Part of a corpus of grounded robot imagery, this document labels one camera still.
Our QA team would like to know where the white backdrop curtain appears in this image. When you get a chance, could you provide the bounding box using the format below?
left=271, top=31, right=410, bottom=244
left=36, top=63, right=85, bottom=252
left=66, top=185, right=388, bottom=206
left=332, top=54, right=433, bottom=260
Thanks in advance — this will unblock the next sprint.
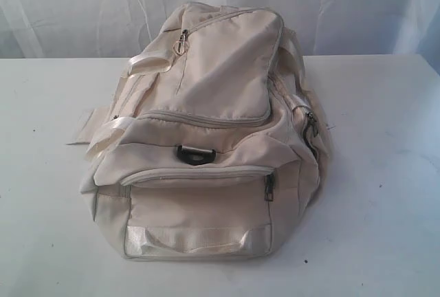
left=0, top=0, right=440, bottom=60

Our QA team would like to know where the cream fabric duffel bag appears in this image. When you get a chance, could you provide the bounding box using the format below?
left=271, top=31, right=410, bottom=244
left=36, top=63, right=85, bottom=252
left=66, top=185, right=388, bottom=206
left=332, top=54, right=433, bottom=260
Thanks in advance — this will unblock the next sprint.
left=73, top=2, right=331, bottom=261

